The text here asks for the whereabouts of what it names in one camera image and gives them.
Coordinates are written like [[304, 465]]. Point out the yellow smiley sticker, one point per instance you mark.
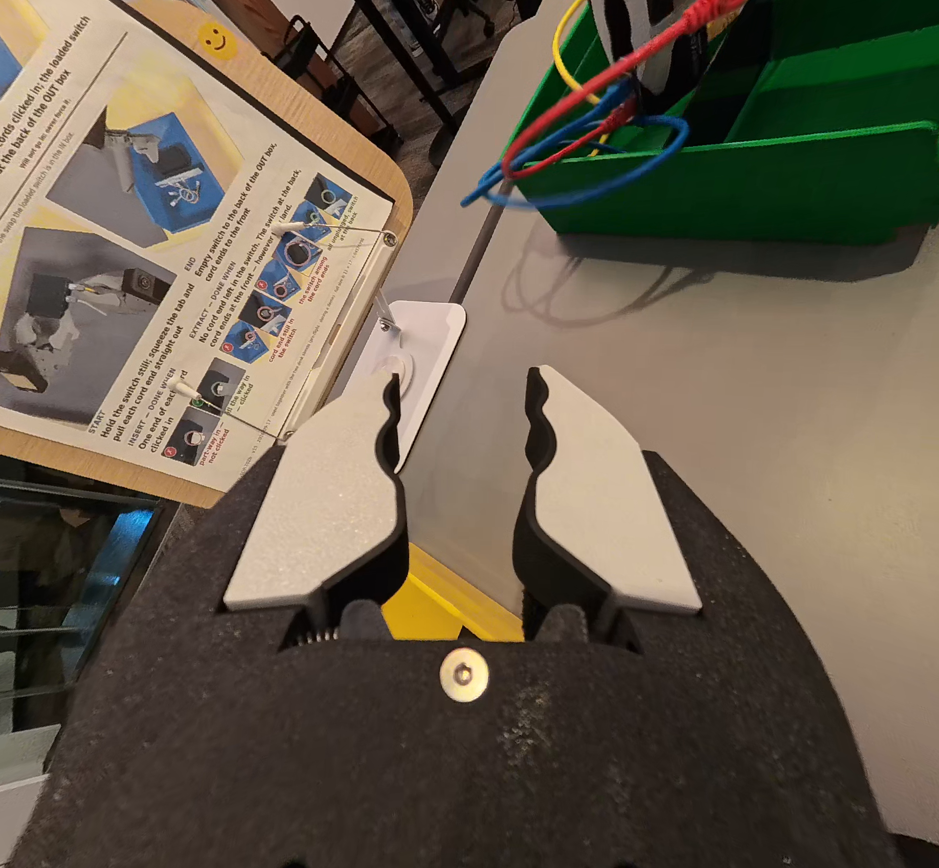
[[218, 40]]

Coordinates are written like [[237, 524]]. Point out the printed instruction sheet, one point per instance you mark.
[[110, 259]]

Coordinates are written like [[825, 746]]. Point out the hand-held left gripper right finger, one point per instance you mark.
[[616, 516]]

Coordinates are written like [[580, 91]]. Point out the white stand base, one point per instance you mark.
[[433, 340]]

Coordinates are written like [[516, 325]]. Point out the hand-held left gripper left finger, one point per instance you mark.
[[315, 516]]

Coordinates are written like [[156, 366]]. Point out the black table frame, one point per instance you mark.
[[367, 6]]

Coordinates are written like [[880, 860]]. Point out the yellow plastic bin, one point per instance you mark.
[[440, 604]]

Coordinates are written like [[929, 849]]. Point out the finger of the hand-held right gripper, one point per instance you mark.
[[642, 10]]

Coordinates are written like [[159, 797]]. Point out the green plastic bin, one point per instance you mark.
[[733, 178]]

